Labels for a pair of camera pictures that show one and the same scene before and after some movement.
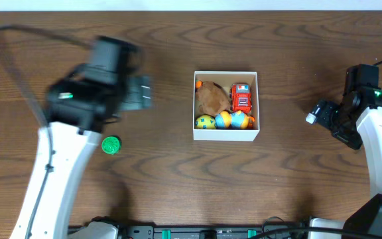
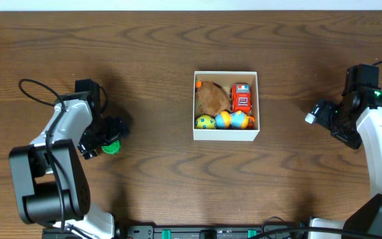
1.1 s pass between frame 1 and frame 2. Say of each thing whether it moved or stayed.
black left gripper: moved
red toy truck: stayed
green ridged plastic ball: stayed
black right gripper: stayed
